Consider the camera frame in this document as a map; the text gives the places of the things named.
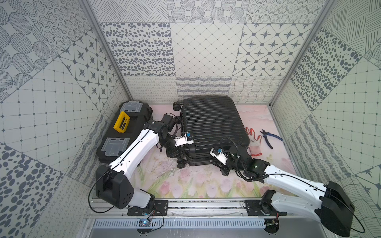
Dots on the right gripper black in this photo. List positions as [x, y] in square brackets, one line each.
[222, 167]

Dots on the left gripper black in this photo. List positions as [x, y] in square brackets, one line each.
[181, 151]

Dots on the black hard-shell suitcase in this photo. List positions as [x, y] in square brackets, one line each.
[213, 122]

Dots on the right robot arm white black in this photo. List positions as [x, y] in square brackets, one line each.
[325, 203]

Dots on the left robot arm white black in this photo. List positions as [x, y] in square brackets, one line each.
[113, 181]

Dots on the floral pink table mat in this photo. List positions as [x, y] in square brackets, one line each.
[158, 174]

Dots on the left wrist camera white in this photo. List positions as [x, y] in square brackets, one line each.
[186, 139]

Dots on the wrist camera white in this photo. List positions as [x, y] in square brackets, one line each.
[186, 139]
[219, 155]

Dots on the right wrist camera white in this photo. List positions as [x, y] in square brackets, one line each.
[219, 155]

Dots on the black toolbox yellow handle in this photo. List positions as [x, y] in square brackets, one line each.
[114, 143]

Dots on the aluminium mounting rail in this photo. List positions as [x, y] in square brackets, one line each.
[208, 208]

